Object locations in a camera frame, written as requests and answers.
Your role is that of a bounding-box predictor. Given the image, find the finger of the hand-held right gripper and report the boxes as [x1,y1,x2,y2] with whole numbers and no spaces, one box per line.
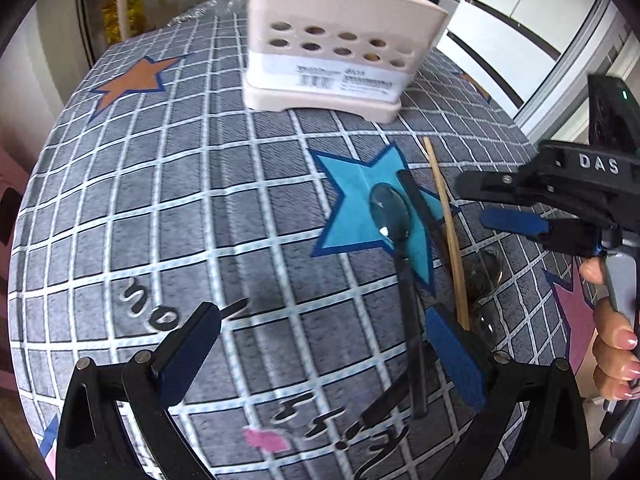
[479,209,603,258]
[455,171,543,207]

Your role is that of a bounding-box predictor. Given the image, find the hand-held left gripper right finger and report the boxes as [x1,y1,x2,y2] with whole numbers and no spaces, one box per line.
[425,303,592,480]

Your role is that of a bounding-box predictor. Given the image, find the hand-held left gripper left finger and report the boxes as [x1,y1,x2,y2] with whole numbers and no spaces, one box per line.
[54,301,223,480]

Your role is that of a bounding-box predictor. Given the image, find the wooden chopstick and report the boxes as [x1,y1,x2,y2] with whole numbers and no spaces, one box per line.
[421,136,472,332]

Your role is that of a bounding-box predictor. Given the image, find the black plastic spoon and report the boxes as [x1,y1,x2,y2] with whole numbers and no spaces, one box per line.
[369,182,430,420]

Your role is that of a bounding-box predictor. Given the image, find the beige perforated utensil holder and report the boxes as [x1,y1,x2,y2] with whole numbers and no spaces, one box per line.
[242,0,451,124]

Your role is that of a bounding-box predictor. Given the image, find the person's right hand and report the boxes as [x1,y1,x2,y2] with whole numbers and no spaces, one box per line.
[579,256,640,402]

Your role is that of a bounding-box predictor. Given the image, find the grey checked star tablecloth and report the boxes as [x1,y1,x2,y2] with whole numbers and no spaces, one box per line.
[10,6,597,480]

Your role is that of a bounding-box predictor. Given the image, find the white refrigerator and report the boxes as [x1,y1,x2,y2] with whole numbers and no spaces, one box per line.
[435,0,608,101]

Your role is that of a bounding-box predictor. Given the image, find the yellow packaged goods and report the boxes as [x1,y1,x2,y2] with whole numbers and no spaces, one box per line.
[101,0,146,43]

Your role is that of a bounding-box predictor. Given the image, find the silver sliding door frame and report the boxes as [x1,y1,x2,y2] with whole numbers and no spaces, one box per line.
[515,0,640,141]

